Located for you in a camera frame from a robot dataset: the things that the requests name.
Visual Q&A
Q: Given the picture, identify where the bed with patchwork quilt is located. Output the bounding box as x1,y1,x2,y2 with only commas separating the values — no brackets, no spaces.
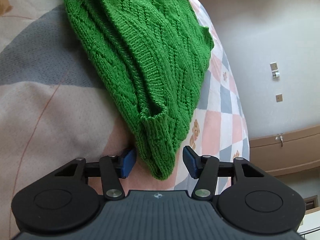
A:
0,0,251,196

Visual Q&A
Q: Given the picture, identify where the green knit sweater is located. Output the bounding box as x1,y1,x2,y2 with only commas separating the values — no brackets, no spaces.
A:
56,0,215,181

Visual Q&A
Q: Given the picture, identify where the metal door handle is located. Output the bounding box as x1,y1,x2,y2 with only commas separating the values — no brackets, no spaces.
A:
274,133,285,148

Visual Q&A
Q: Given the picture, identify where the brown wooden door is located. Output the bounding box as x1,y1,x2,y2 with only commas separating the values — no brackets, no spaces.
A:
249,123,320,178

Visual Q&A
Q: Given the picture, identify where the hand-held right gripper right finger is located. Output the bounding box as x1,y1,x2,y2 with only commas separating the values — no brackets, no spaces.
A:
183,145,267,201

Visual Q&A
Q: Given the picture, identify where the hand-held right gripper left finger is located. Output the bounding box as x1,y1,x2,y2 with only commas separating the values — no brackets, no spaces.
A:
54,149,137,201

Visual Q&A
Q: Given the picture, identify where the wall plate with white plug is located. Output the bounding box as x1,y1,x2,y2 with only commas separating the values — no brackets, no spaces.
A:
270,62,281,79

